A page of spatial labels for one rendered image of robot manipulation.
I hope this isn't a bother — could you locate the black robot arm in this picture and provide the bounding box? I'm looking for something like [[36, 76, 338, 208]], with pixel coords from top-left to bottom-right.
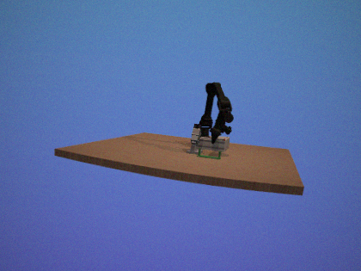
[[199, 83, 234, 138]]

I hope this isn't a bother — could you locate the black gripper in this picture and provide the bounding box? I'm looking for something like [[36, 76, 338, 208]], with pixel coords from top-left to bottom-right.
[[210, 118, 225, 144]]

